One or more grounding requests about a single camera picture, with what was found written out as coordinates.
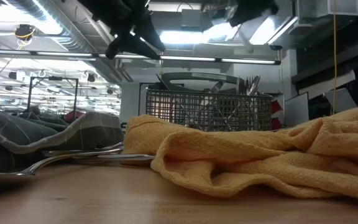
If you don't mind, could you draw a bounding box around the grey mesh cutlery basket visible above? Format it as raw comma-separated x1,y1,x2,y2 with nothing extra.
144,72,273,132

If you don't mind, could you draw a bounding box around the long ceiling light strip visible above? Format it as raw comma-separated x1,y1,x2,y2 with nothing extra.
0,48,282,66

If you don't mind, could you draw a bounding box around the grey checked cloth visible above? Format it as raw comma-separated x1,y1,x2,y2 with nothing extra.
0,106,124,174

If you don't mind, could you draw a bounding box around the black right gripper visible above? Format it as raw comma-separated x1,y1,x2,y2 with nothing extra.
228,0,279,27

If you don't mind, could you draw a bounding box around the white ceiling box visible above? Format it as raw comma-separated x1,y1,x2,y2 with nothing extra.
296,0,358,18

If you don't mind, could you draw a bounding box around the black background frame stand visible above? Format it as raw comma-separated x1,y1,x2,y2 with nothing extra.
26,76,80,116

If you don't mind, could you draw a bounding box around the yellow terry cloth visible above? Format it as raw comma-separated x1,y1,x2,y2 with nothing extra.
121,105,358,202

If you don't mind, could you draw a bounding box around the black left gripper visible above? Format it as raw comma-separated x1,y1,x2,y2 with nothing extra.
79,0,167,60

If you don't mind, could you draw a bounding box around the grey ceiling box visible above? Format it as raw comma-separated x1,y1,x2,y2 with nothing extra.
180,8,205,29

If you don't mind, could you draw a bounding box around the person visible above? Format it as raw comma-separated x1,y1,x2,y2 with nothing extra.
26,105,42,116

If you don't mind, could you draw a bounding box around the black ceiling cable reel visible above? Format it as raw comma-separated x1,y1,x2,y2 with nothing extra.
13,23,37,42

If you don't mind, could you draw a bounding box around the red background object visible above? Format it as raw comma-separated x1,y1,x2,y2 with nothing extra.
63,110,83,123
273,100,283,130

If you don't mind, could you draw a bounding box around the silver metal spoon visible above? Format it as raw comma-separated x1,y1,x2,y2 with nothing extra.
0,148,124,186
247,75,262,96

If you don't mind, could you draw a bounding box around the black overhead rack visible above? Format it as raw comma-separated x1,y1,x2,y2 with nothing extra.
291,37,358,94

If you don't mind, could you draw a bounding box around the white upright panel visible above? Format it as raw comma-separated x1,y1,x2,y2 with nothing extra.
283,91,310,128

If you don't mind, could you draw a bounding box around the grey tilted panel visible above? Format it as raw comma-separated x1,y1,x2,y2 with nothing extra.
323,88,358,113

